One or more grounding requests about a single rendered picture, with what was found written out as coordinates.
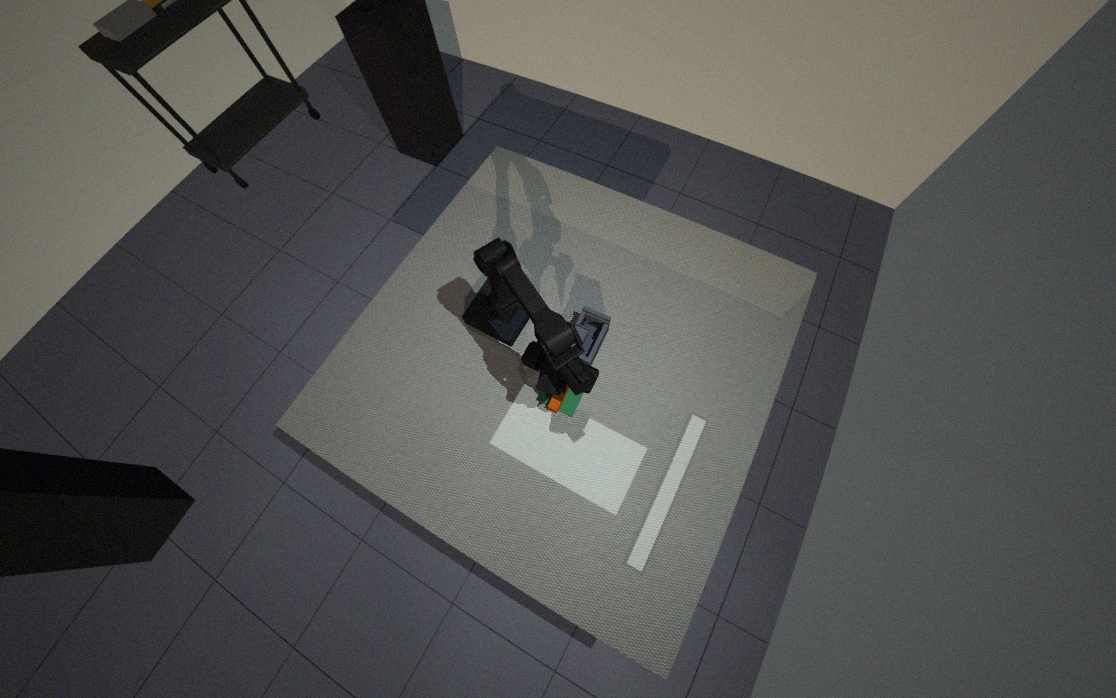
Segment orange block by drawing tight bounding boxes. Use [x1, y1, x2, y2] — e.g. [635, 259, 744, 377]
[548, 385, 569, 413]

